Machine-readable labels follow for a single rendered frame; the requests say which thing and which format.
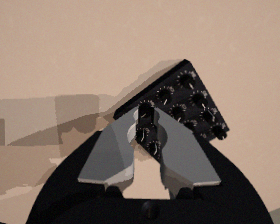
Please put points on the black knob box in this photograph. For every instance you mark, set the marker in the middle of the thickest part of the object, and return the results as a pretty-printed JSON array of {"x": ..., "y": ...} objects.
[{"x": 176, "y": 93}]

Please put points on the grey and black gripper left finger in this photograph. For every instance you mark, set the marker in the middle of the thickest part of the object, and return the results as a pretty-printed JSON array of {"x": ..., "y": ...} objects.
[{"x": 105, "y": 159}]

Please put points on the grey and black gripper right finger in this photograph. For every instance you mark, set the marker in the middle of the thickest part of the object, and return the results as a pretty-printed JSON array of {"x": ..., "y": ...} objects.
[{"x": 189, "y": 160}]

